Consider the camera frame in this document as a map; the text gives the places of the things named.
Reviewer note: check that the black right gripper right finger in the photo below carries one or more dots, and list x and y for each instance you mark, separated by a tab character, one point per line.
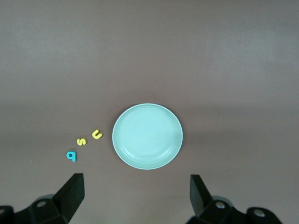
199	198

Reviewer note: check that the light green plate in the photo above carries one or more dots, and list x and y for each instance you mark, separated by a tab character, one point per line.
147	136

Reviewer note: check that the teal letter b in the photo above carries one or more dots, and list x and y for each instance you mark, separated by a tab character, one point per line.
73	157

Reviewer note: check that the yellow letter s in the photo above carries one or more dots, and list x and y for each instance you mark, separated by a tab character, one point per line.
81	141

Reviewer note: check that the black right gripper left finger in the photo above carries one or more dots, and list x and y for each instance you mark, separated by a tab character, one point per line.
74	196

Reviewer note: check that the yellow letter u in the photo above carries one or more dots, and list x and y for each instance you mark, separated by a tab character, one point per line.
95	135

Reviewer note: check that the brown table cover sheet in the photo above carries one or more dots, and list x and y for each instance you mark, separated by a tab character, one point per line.
149	46

